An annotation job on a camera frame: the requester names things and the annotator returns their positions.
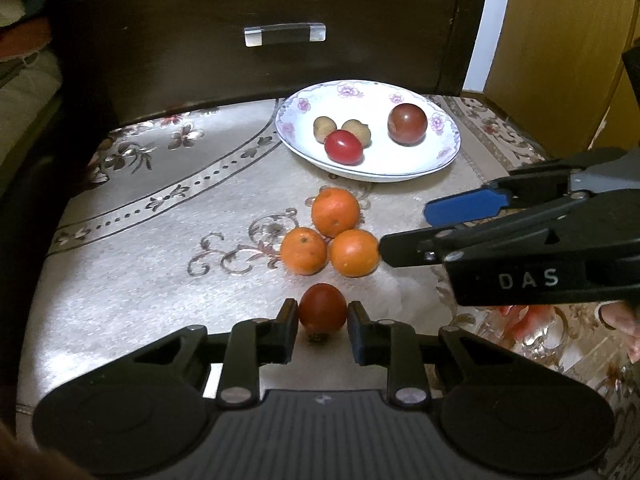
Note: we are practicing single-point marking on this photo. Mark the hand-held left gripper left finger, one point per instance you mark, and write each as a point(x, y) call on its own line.
point(292, 332)

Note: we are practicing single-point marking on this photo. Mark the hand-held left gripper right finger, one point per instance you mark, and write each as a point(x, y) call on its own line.
point(355, 335)

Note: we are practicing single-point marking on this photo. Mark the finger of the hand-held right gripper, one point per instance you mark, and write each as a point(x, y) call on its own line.
point(460, 207)
point(410, 247)

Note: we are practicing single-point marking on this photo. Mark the orange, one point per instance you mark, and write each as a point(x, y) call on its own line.
point(303, 251)
point(354, 253)
point(335, 211)

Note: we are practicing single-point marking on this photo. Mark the white floral plate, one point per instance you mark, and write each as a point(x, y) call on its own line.
point(380, 160)

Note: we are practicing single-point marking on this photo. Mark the person's right hand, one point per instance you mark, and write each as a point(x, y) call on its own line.
point(617, 325)

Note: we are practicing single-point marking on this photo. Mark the dark purple tomato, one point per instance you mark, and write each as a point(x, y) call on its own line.
point(407, 124)

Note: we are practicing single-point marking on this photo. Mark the red cherry tomato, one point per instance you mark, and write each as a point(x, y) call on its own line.
point(343, 147)

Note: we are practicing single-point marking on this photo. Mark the brown longan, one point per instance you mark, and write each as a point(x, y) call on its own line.
point(323, 126)
point(357, 129)

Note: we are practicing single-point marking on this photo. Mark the floral beige tablecloth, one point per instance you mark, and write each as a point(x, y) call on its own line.
point(150, 260)

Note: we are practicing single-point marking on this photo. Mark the yellow wooden cabinet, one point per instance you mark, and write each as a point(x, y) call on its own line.
point(550, 35)

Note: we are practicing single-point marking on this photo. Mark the dark wooden nightstand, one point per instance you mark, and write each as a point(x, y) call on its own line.
point(200, 60)

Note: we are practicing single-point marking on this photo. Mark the pile of bedding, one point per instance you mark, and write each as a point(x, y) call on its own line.
point(25, 85)

